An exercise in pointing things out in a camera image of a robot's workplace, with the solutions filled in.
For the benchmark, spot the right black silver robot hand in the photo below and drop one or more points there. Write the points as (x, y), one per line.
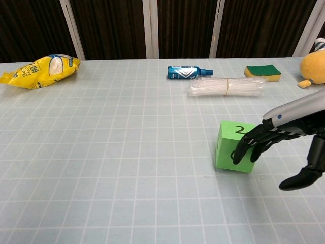
(294, 111)

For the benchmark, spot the green numbered foam cube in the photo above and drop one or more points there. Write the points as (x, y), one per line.
(226, 155)

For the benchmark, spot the yellow plush toy striped shirt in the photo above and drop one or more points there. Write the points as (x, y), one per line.
(313, 68)

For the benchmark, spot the green yellow sponge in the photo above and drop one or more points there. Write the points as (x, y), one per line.
(262, 72)

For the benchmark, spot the bundle of white straws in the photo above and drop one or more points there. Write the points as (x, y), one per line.
(223, 87)

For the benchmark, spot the blue spray bottle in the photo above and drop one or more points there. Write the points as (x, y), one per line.
(181, 73)

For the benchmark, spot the light blue grid tablecloth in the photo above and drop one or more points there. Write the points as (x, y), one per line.
(114, 152)

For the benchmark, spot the yellow snack bag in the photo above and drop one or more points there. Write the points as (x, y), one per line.
(38, 73)

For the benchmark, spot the white metal frame post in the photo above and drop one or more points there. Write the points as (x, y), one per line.
(151, 28)
(72, 30)
(217, 28)
(311, 28)

